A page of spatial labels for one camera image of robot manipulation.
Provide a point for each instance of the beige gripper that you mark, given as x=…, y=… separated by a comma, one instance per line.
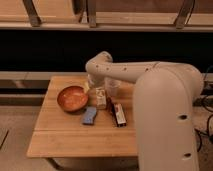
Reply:
x=94, y=81

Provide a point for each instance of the orange ceramic bowl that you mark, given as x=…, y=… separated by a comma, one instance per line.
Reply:
x=72, y=98

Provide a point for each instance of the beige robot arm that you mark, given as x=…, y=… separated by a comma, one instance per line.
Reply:
x=163, y=97

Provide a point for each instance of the white carton box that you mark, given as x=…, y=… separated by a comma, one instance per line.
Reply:
x=101, y=98

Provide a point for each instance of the clear plastic cup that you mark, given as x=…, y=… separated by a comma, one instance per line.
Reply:
x=112, y=87

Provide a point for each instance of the blue sponge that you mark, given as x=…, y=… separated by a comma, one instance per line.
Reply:
x=89, y=115

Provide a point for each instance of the red and white box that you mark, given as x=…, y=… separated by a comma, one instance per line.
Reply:
x=119, y=115

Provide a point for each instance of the wooden table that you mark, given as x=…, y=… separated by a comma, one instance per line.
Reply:
x=59, y=134

